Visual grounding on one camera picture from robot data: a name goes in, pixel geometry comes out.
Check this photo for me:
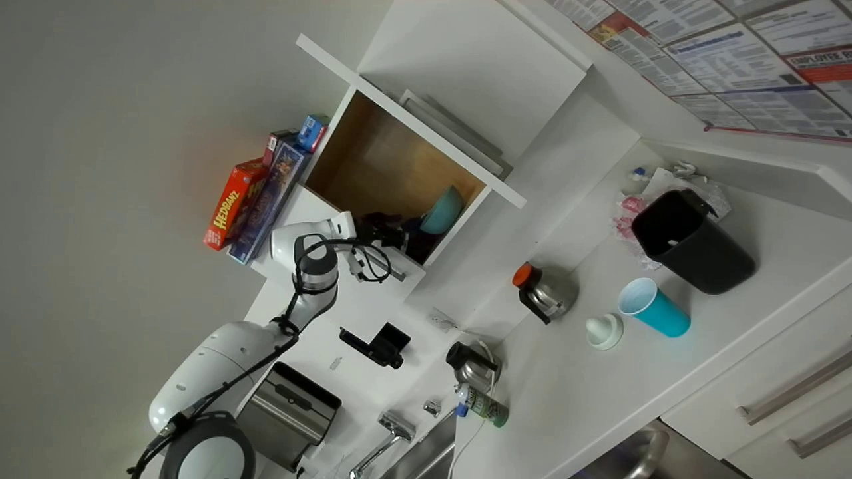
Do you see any white wall cabinet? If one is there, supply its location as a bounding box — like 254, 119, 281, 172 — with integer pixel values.
297, 0, 595, 271

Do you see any grey cabinet door handle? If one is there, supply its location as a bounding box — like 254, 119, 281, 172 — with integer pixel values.
398, 86, 518, 180

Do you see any white round plastic lid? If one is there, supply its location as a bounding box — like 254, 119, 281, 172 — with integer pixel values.
584, 309, 628, 354

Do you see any grey lower cabinet handle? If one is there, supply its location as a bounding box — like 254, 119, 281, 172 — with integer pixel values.
789, 406, 852, 462

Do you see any wooden open cabinet box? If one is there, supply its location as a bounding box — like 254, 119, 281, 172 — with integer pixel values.
303, 90, 491, 267

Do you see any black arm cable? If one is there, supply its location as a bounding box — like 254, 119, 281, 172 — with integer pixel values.
125, 231, 394, 479

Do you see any silver faucet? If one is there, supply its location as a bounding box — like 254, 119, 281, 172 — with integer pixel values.
443, 337, 503, 393

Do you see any blue plastic cup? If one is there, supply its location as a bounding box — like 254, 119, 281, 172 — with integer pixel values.
615, 273, 695, 340

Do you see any black stereo camera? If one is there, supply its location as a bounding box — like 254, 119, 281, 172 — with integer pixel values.
337, 320, 416, 372

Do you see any red cardboard box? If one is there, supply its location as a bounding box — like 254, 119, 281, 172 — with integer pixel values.
201, 155, 270, 256

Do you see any chrome faucet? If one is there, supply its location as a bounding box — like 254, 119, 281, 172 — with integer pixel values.
350, 410, 420, 479

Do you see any grey drawer handle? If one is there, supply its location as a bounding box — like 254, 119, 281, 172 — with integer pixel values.
737, 342, 852, 428

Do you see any small blue box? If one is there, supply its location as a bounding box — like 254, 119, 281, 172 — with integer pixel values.
297, 111, 330, 156

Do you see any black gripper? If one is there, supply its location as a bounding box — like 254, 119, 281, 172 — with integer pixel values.
354, 209, 434, 267

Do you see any long blue foil box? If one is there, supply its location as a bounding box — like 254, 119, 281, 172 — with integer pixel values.
227, 131, 310, 269

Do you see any steel sink basin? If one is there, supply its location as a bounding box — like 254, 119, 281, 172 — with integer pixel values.
380, 412, 460, 479

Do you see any large labor law poster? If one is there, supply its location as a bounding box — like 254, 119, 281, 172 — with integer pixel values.
544, 0, 852, 147

